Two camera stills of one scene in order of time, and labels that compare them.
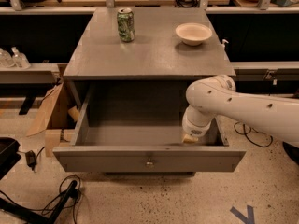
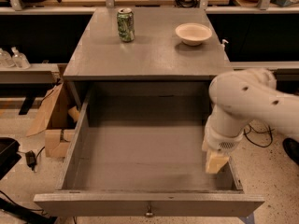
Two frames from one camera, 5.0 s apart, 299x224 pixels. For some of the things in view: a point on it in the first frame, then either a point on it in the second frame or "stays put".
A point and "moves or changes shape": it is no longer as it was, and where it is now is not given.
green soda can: [125, 21] stays put
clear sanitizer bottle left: [6, 59] stays put
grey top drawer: [138, 126] moves or changes shape
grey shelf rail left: [35, 74] stays put
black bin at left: [8, 155] stays put
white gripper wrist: [195, 129] → [221, 144]
